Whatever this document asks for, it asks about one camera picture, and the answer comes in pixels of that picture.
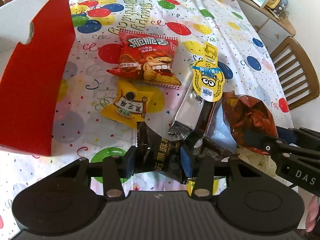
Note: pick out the person's hand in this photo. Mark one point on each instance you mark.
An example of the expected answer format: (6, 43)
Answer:
(313, 211)

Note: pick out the yellow sesame snack packet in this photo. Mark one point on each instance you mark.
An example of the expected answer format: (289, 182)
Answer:
(130, 105)

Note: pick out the silver foil snack packet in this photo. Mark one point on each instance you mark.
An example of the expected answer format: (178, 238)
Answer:
(191, 117)

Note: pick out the right wooden chair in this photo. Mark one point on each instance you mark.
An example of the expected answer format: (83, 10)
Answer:
(296, 73)

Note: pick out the red white cardboard box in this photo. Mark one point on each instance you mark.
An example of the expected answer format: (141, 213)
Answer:
(36, 39)

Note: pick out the brown foil snack bag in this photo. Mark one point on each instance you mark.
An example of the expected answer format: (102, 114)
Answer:
(246, 113)

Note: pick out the black sesame snack packet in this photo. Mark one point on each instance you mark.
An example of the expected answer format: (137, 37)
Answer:
(173, 159)

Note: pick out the white side cabinet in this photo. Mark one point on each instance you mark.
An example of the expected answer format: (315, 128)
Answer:
(271, 30)

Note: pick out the red lion snack bag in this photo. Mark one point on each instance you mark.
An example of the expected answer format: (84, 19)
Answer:
(147, 58)

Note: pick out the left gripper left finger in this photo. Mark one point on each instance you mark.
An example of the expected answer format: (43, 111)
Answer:
(114, 168)

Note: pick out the balloon print tablecloth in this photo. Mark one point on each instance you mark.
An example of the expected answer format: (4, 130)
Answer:
(79, 130)

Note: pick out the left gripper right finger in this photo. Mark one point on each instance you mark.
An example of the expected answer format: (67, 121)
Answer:
(200, 167)

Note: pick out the light blue snack packet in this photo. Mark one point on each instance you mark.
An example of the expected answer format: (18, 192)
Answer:
(218, 132)

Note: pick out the yellow minion snack packet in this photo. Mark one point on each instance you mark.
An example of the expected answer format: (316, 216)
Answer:
(208, 78)

